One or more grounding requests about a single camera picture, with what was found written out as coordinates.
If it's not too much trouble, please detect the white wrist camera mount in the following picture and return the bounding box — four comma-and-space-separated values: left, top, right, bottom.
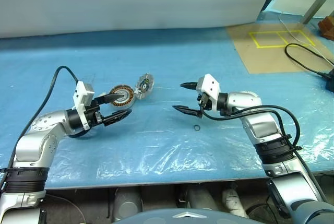
196, 74, 221, 111
71, 80, 95, 131

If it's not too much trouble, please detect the thin white cable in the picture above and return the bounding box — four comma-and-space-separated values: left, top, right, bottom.
278, 11, 334, 64

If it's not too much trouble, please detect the blue plastic table sheet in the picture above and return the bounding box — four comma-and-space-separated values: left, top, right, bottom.
0, 7, 334, 190

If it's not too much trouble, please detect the silver round motor cover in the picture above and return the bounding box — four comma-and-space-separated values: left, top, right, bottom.
134, 73, 154, 100

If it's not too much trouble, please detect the motor stator with copper windings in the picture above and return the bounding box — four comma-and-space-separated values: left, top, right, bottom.
108, 85, 136, 110

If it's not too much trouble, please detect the grey robot torso with logo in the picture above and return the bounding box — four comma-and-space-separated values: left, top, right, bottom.
112, 204, 251, 224

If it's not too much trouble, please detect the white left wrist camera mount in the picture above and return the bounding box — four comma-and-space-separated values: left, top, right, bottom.
71, 80, 95, 131

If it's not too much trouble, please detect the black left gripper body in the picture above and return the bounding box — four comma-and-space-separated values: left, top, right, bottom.
83, 98, 105, 128

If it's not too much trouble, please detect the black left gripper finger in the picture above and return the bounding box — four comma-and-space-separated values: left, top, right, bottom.
94, 92, 124, 104
102, 109, 133, 127

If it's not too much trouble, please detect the brown wooden block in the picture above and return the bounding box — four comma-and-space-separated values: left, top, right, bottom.
317, 16, 334, 39

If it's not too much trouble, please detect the white wrapped rounded post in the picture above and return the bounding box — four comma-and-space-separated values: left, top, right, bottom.
221, 186, 247, 218

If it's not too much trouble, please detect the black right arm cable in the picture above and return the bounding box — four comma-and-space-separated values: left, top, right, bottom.
200, 105, 328, 204

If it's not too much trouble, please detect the black power adapter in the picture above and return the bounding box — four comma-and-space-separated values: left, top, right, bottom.
325, 68, 334, 91

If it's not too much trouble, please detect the grey rounded cylinder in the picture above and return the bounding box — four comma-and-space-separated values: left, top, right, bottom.
186, 186, 220, 209
113, 187, 143, 214

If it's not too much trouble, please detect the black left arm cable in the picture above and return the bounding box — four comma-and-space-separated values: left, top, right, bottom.
0, 65, 80, 191

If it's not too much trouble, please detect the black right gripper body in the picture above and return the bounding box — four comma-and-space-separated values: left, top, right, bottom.
197, 92, 212, 112

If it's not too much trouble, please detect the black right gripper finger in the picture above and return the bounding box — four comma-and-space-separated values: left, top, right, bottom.
172, 105, 203, 119
179, 81, 199, 90

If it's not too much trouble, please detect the brown cardboard sheet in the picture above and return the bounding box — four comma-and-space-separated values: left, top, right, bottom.
226, 22, 334, 74

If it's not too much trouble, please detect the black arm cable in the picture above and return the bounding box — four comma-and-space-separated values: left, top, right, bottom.
0, 65, 80, 191
200, 105, 328, 204

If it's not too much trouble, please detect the black power cable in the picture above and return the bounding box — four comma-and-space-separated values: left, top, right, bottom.
284, 42, 334, 78

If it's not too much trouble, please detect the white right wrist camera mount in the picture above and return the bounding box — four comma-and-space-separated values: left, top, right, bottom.
196, 74, 221, 111

